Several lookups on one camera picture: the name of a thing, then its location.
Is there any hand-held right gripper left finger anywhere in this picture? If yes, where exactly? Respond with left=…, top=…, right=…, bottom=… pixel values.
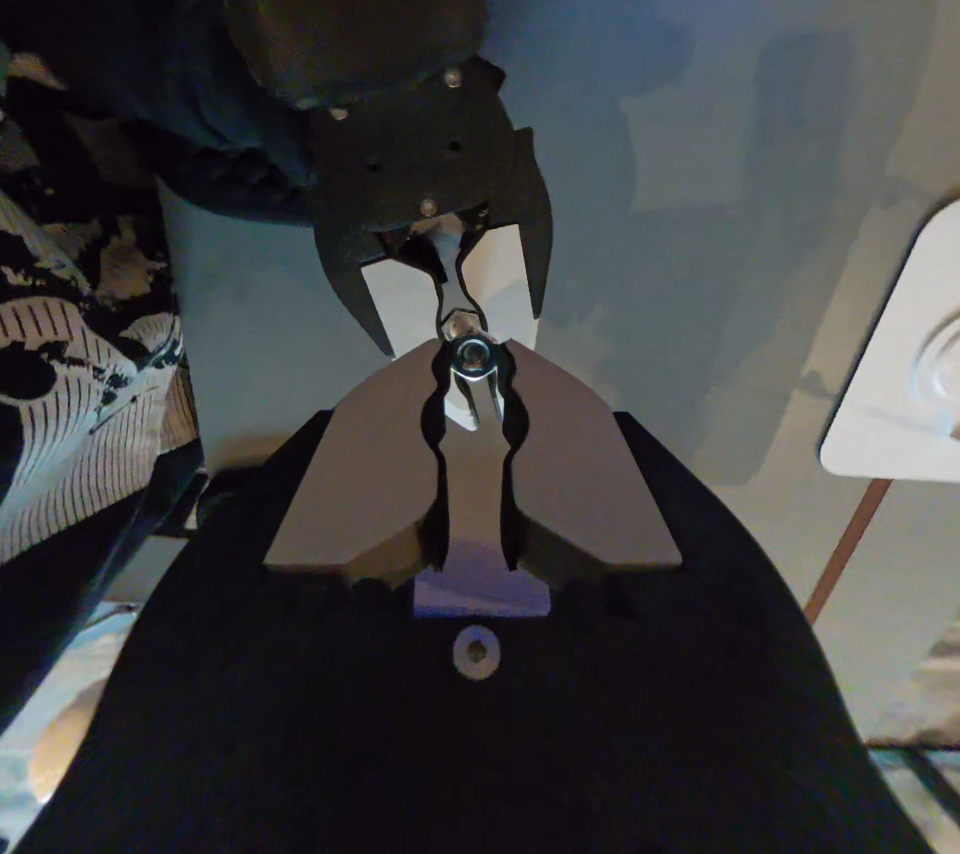
left=262, top=340, right=451, bottom=582

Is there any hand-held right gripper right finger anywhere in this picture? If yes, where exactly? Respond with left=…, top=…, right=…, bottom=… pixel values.
left=497, top=337, right=685, bottom=581

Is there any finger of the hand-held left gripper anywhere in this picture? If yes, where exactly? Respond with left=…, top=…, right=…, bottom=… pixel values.
left=457, top=222, right=540, bottom=423
left=360, top=251, right=483, bottom=432

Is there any steel hex bolt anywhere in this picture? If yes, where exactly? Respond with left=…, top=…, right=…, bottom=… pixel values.
left=447, top=336, right=498, bottom=379

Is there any person's printed black shirt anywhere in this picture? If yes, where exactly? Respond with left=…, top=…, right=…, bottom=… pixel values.
left=0, top=44, right=200, bottom=562

